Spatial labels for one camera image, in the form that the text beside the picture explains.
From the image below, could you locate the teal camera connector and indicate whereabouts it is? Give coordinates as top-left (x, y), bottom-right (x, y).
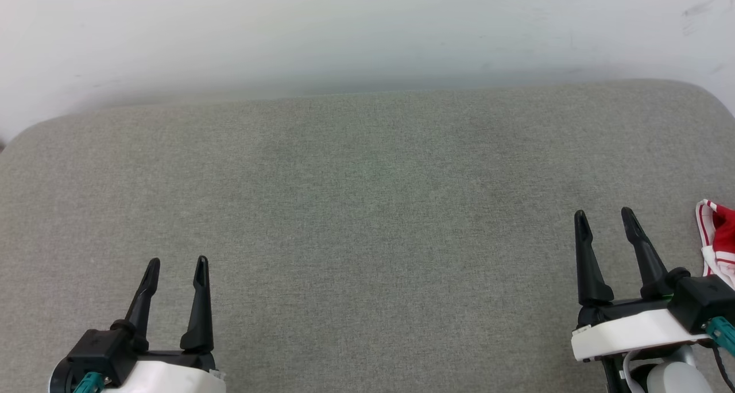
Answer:
top-left (705, 317), bottom-right (735, 357)
top-left (73, 371), bottom-right (106, 393)

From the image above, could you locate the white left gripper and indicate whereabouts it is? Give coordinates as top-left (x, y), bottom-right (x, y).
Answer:
top-left (98, 255), bottom-right (227, 393)

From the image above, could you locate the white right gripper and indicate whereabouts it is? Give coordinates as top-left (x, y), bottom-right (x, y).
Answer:
top-left (571, 206), bottom-right (714, 363)

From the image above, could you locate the red and white garment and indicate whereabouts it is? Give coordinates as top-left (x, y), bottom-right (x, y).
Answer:
top-left (695, 199), bottom-right (735, 291)

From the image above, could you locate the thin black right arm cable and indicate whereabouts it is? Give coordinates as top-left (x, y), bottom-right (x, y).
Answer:
top-left (712, 346), bottom-right (735, 391)

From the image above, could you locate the teal right camera connector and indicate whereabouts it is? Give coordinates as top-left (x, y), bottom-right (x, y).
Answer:
top-left (705, 317), bottom-right (735, 357)

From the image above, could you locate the teal left camera connector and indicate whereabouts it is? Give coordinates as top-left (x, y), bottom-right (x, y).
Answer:
top-left (73, 371), bottom-right (106, 393)

